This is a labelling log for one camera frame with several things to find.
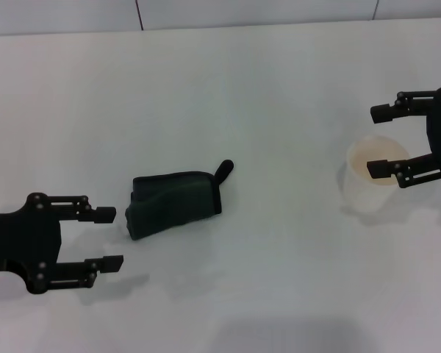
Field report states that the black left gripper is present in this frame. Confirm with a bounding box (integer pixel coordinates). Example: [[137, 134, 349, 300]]
[[0, 192, 125, 295]]

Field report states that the dark blue-green rag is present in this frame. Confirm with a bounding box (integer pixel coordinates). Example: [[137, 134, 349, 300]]
[[124, 159, 236, 242]]

